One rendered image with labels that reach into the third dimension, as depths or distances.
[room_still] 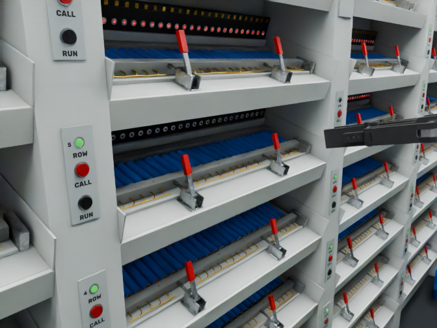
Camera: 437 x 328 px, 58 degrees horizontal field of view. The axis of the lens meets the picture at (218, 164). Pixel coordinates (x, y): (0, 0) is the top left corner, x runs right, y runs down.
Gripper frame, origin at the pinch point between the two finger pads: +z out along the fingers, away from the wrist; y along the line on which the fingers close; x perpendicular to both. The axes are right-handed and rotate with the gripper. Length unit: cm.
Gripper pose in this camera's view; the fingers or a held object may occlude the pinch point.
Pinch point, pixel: (350, 135)
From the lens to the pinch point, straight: 64.9
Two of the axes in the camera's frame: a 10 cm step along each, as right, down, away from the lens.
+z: -7.2, 0.4, 6.9
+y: 6.8, -1.9, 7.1
